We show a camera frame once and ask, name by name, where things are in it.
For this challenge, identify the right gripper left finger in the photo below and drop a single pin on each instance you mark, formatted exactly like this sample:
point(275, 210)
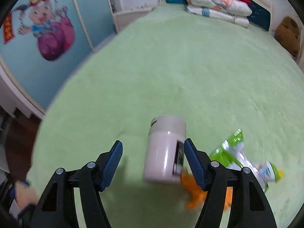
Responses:
point(56, 207)

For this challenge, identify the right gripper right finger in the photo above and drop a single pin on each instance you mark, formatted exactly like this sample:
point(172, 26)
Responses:
point(249, 208)

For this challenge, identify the orange peel wrapper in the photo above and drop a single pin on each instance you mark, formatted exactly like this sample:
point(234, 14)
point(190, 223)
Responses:
point(198, 196)

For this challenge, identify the green snack wrapper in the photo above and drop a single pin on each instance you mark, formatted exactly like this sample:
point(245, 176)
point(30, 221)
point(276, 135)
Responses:
point(231, 154)

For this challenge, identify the white plastic jar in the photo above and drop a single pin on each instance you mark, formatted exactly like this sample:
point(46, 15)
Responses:
point(165, 149)

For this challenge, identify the blue cartoon wardrobe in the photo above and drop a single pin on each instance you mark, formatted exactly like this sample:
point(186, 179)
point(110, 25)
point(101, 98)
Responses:
point(44, 41)

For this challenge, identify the brown plush toy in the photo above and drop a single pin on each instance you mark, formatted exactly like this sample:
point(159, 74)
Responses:
point(287, 34)

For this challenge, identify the white folded quilt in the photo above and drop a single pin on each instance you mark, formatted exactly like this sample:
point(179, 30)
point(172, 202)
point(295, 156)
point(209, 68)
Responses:
point(206, 12)

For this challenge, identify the white nightstand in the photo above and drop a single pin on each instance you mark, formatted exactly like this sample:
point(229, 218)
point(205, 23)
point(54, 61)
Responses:
point(123, 19)

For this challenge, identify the floral folded quilt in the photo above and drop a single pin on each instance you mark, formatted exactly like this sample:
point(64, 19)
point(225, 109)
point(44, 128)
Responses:
point(234, 7)

